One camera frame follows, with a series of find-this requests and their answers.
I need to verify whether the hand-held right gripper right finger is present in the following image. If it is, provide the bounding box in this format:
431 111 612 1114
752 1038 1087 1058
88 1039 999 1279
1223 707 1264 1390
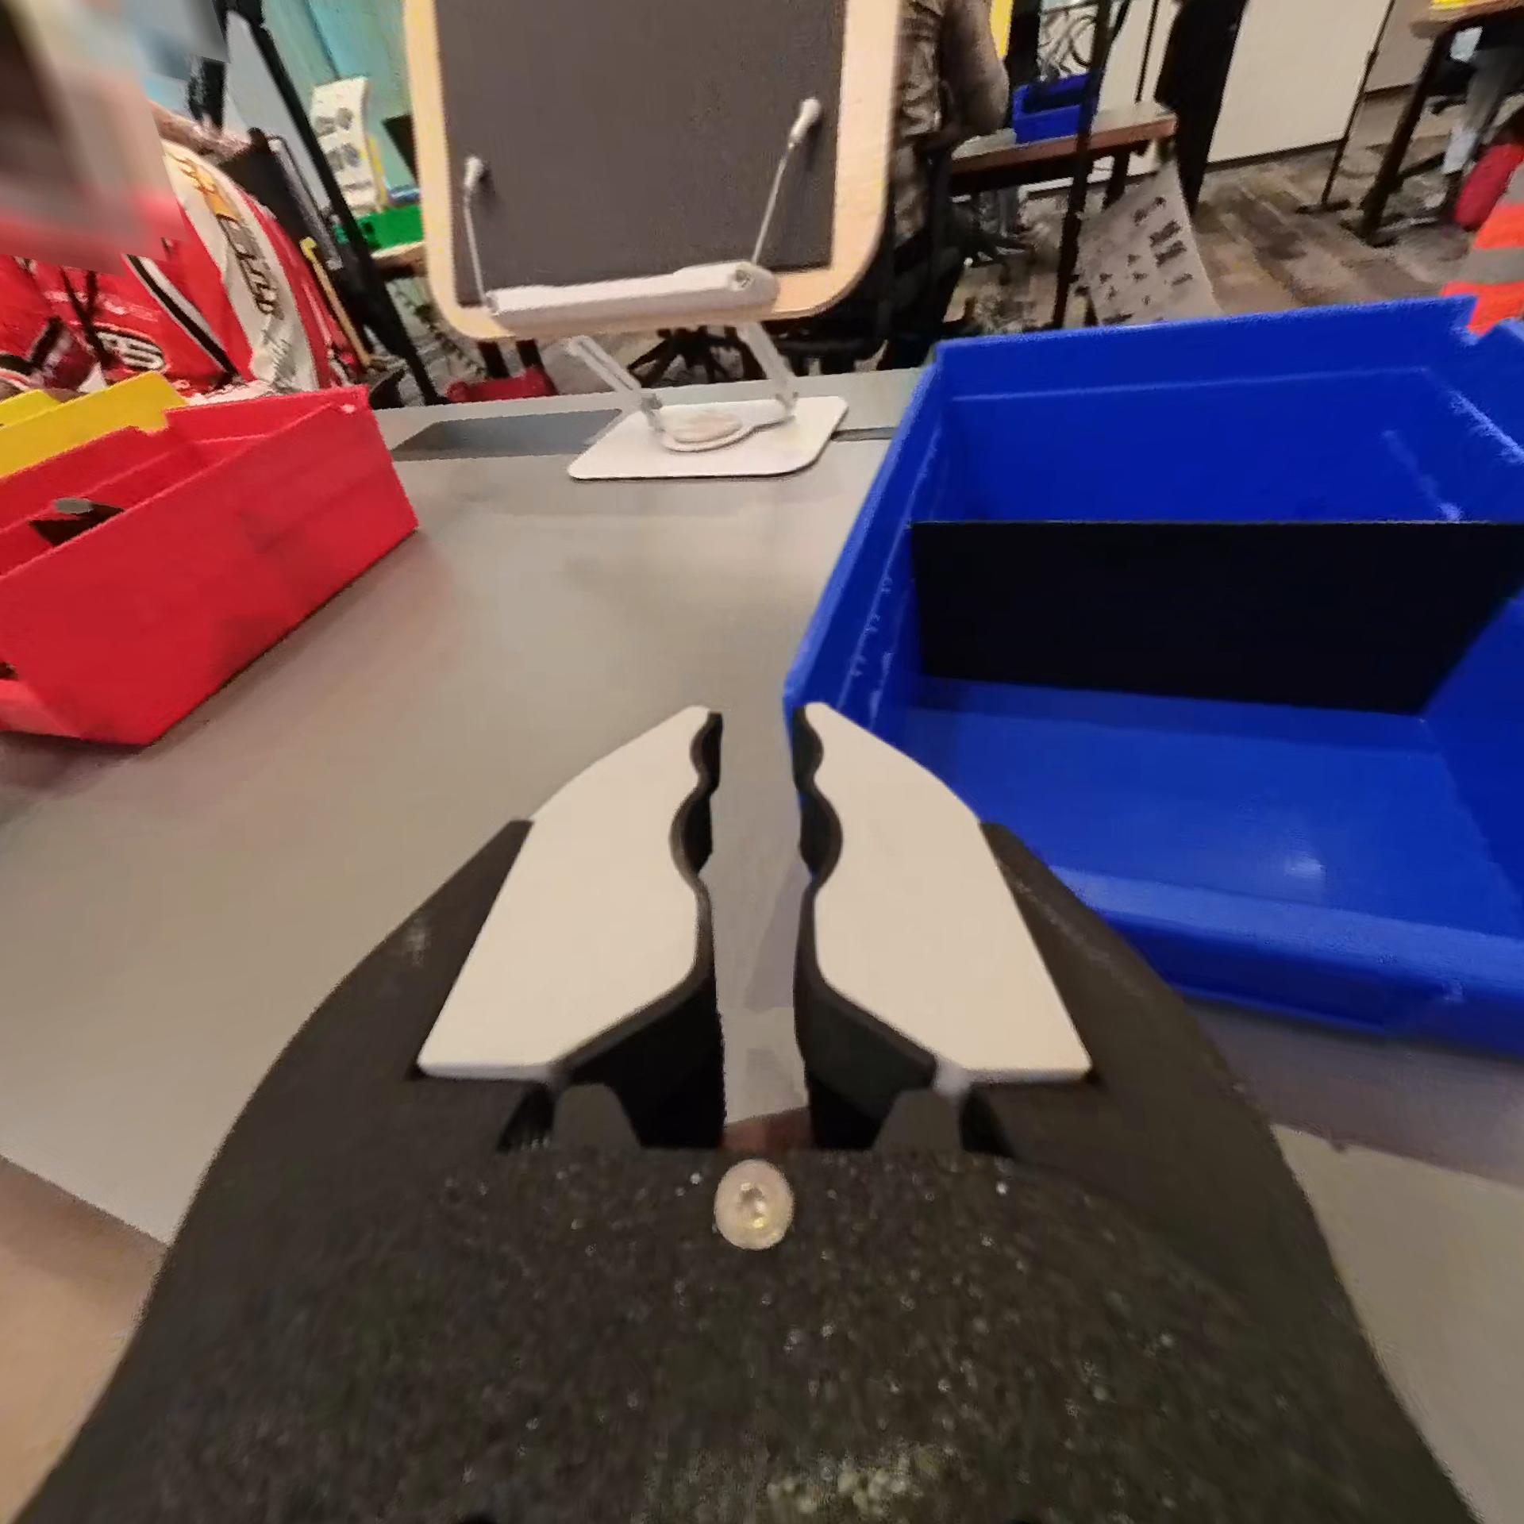
790 701 1093 1100

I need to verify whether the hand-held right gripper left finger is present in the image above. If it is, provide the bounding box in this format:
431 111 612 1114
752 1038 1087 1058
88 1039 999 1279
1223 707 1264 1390
415 704 723 1087

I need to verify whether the blue storage bin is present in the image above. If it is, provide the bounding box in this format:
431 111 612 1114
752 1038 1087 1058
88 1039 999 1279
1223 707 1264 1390
782 296 1524 1055

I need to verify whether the red storage bin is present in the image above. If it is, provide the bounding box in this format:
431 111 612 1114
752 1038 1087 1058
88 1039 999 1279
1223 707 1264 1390
0 385 418 746

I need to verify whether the grey desk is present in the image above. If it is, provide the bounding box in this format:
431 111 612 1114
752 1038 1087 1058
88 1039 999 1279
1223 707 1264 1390
0 368 1524 1524

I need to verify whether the yellow bin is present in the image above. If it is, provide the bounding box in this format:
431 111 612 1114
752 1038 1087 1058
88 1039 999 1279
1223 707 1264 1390
0 371 185 477

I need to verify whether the white printed sheet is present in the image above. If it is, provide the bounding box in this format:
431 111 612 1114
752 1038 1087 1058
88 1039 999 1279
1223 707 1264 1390
1076 166 1222 325

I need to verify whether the wooden table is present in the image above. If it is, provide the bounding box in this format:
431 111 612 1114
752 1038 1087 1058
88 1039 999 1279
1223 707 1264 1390
952 99 1180 323

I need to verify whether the wood-framed black board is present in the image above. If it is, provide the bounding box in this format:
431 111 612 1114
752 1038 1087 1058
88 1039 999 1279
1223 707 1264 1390
404 0 899 341

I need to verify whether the small blue bin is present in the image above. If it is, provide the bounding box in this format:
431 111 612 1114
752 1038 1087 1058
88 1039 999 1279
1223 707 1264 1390
1010 71 1103 144

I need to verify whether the orange traffic cone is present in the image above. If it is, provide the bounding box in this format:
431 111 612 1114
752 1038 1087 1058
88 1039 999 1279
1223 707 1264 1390
1439 166 1524 334

